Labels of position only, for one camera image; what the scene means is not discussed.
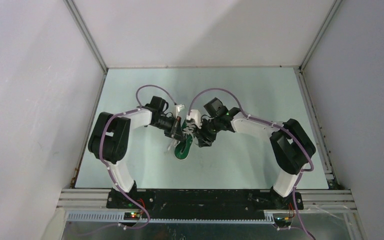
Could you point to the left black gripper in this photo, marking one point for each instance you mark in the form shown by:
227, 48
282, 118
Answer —
175, 131

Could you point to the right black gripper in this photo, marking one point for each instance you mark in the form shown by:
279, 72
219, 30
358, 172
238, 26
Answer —
201, 135

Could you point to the white shoelace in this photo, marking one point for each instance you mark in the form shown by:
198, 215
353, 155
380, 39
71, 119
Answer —
177, 134

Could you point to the green canvas sneaker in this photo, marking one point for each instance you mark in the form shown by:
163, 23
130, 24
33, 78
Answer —
182, 149

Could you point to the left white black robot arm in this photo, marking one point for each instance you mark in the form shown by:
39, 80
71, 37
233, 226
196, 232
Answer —
119, 139

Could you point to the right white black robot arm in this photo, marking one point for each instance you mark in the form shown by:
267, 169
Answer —
292, 147

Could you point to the left controller board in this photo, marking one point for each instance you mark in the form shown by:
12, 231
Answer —
132, 216

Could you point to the controller board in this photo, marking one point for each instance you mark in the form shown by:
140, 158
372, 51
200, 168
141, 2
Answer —
282, 223
132, 216

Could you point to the right controller board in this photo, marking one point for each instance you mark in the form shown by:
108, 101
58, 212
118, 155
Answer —
282, 223

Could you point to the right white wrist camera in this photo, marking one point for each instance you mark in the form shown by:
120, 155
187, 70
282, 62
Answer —
195, 116

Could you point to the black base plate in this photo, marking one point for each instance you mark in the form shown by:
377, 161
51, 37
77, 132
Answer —
206, 204

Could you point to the grey slotted cable duct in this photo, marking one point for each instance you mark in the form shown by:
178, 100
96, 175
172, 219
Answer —
117, 217

